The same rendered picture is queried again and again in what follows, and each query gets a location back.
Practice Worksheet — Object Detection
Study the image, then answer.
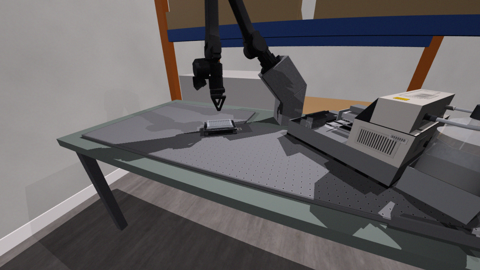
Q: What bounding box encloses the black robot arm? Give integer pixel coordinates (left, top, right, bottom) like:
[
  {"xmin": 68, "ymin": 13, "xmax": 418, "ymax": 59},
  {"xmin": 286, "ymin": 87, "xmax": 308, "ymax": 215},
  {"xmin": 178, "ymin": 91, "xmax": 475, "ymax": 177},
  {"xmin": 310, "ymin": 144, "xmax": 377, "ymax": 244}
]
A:
[{"xmin": 192, "ymin": 0, "xmax": 281, "ymax": 90}]

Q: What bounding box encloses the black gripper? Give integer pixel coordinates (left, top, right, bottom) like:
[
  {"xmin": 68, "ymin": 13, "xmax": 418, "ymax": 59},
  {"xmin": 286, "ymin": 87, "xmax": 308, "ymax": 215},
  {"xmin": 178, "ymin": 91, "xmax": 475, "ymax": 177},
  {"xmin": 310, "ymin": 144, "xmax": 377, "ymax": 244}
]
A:
[{"xmin": 210, "ymin": 76, "xmax": 226, "ymax": 111}]

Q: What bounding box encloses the white multiwell plate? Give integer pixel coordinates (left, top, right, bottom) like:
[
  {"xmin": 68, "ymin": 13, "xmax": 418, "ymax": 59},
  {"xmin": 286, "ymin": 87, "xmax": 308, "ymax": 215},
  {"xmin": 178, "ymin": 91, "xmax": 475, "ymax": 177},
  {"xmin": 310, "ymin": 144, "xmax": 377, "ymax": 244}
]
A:
[{"xmin": 207, "ymin": 119, "xmax": 233, "ymax": 129}]

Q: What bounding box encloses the clear bottle with grey cap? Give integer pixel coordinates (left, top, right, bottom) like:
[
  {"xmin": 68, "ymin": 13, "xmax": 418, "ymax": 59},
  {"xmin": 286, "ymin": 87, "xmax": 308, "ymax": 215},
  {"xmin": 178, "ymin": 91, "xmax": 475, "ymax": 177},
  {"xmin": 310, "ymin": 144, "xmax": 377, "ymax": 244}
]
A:
[{"xmin": 446, "ymin": 117, "xmax": 472, "ymax": 126}]

